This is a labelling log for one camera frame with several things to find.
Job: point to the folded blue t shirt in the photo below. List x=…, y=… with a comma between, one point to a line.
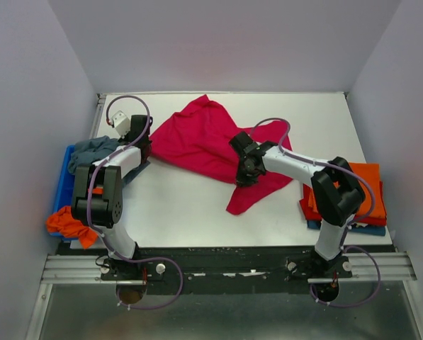
x=355, y=228

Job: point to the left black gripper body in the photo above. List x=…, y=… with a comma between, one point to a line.
x=147, y=142

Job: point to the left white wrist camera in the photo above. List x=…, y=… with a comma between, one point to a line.
x=121, y=123

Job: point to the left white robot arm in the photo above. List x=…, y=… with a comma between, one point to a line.
x=97, y=199

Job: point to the blue plastic bin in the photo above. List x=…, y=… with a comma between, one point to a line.
x=65, y=184

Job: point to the crumpled orange t shirt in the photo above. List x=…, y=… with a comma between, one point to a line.
x=62, y=222

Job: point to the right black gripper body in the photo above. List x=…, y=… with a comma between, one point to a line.
x=245, y=176

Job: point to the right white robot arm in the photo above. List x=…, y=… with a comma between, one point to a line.
x=285, y=162

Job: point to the magenta t shirt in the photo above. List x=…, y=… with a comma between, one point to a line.
x=197, y=139

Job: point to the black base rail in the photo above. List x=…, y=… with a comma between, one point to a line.
x=225, y=270

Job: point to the folded orange t shirt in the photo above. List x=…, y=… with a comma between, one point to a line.
x=339, y=192

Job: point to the crumpled grey-blue t shirt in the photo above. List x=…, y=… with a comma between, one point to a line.
x=95, y=149

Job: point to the folded red t shirt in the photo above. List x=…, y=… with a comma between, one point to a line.
x=378, y=216

